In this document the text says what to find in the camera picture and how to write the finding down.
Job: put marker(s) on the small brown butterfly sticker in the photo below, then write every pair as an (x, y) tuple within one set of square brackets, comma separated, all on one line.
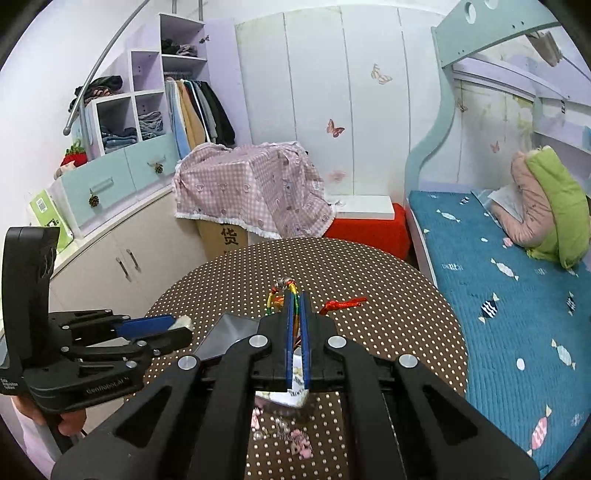
[(461, 106)]

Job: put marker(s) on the white printed pillow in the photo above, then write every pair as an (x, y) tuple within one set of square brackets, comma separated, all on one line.
[(503, 198)]

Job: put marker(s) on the pink and green quilt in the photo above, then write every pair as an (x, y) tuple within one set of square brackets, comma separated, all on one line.
[(554, 203)]

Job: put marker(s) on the lilac open shelf unit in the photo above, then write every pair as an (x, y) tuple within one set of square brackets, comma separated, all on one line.
[(184, 25)]

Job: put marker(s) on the pink butterfly sticker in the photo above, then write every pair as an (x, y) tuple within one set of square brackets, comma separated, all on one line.
[(334, 128)]

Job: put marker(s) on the brown cardboard box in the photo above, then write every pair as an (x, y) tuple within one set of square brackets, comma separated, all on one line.
[(226, 240)]

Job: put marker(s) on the white printed paper tag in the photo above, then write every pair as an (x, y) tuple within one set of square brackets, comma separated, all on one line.
[(298, 374)]

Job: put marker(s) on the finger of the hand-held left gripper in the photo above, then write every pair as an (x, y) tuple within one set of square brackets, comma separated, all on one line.
[(143, 325), (161, 344)]

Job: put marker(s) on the small teal drawer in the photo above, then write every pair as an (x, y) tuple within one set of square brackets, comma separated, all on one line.
[(147, 152)]

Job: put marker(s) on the person's left forearm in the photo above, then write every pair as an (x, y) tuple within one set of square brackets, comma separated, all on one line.
[(30, 438)]

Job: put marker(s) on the folded light jeans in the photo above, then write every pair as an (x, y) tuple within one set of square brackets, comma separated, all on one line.
[(151, 125)]

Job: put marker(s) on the red stool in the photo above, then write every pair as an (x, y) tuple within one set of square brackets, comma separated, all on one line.
[(369, 233)]

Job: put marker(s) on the red strawberry plush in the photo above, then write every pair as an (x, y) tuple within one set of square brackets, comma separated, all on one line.
[(74, 158)]

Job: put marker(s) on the folded clothes on shelf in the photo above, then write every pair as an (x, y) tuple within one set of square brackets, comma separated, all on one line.
[(180, 48)]

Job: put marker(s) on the beige plush toy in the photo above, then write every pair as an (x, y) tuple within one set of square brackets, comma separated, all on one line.
[(63, 173)]

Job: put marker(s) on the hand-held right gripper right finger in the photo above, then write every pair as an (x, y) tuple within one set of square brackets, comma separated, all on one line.
[(305, 344)]

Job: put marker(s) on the white panelled wardrobe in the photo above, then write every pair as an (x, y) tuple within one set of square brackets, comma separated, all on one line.
[(314, 92)]

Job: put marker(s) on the pile of dark clothes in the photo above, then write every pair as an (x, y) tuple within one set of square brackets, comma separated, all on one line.
[(104, 85)]

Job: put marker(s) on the lilac bed wall shelf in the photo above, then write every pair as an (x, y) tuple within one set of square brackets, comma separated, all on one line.
[(563, 124)]

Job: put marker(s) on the small pale butterfly sticker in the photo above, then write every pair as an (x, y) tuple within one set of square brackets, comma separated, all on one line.
[(495, 146)]

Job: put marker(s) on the silver metal tin box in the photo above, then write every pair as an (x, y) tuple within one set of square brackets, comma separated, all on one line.
[(231, 334)]

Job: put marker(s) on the white board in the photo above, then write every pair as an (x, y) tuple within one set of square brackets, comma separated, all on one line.
[(364, 205)]

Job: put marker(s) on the beige butterfly sticker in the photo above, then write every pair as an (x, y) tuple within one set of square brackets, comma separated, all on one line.
[(381, 74)]

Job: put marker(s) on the round polka dot table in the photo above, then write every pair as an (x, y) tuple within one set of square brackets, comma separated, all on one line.
[(392, 332)]

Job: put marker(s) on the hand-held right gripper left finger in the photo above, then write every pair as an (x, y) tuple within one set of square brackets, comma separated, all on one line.
[(290, 344)]

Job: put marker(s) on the folded dark jeans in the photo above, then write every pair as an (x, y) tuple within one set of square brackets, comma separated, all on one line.
[(117, 138)]

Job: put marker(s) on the stepped shelf cabinet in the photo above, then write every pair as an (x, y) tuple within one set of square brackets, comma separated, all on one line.
[(67, 128)]

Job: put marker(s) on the row of hanging clothes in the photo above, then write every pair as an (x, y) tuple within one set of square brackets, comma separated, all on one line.
[(198, 110)]

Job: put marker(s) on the green paper bag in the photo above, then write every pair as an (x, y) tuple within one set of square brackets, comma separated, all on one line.
[(46, 207)]

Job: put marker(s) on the cream cabinet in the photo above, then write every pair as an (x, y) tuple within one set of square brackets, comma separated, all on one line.
[(101, 263)]

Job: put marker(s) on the pink checkered cloth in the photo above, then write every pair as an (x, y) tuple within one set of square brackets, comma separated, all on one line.
[(249, 184)]

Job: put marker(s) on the blue candy print mattress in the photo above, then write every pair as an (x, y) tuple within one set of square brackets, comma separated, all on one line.
[(508, 295)]

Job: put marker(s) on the large teal drawer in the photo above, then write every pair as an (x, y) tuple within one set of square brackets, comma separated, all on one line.
[(99, 175)]

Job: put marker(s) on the person's left hand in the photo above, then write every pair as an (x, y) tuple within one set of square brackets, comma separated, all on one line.
[(69, 422)]

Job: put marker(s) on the teal bunk bed frame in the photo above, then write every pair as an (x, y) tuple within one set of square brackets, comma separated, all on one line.
[(489, 27)]

